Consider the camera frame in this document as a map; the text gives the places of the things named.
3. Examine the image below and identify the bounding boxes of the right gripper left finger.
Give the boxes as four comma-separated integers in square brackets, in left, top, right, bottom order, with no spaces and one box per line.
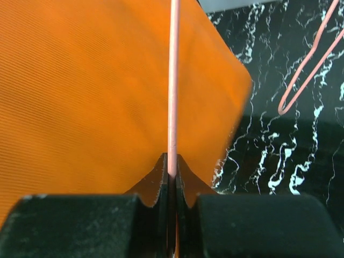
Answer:
[1,154,168,257]

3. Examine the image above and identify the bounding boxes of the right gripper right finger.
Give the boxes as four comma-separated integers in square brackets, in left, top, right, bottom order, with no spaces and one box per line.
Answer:
[176,156,343,257]

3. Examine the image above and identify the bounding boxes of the pink wire hanger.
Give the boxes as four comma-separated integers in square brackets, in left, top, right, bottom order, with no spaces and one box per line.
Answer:
[166,0,181,258]
[278,0,344,115]

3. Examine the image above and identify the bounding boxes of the orange trousers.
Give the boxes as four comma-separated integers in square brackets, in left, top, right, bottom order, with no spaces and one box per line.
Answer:
[1,1,252,220]

